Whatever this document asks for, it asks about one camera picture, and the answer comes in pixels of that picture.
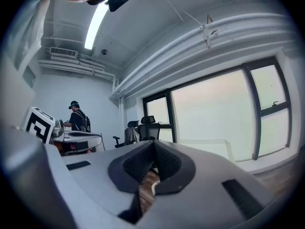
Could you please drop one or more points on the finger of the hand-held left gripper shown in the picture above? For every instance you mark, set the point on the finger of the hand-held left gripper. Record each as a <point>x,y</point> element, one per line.
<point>90,132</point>
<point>83,141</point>

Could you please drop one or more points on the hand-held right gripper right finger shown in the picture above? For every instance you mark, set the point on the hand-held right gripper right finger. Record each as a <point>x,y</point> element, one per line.
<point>202,199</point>

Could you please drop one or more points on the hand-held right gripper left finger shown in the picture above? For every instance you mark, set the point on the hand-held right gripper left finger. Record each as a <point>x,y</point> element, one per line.
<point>95,175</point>

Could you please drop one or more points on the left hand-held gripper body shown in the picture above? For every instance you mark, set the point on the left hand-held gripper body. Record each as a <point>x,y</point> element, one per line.
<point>39,125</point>

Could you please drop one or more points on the black and white sneakers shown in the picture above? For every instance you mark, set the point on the black and white sneakers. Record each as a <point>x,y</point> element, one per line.
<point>77,119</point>

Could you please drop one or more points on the plastic-wrapped black office chair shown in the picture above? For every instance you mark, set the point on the plastic-wrapped black office chair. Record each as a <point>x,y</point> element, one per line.
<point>129,133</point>

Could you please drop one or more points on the white pipe bundle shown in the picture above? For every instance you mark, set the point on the white pipe bundle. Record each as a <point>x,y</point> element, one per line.
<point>190,46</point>
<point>78,67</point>

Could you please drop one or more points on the white air vent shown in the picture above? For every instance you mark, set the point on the white air vent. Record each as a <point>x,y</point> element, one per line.
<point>63,52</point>

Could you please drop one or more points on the person's white jacket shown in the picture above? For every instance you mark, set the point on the person's white jacket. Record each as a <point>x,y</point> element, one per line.
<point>28,32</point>

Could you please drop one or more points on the long ceiling light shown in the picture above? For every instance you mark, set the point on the long ceiling light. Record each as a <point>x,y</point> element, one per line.
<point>95,25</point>

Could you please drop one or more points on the grey wall panel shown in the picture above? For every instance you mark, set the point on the grey wall panel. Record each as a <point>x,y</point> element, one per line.
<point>29,76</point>

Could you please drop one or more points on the black window frame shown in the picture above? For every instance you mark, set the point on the black window frame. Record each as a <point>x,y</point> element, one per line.
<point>170,108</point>
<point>252,92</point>

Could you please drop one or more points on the black head-mounted camera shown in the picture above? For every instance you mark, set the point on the black head-mounted camera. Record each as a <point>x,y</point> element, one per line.
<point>118,0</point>

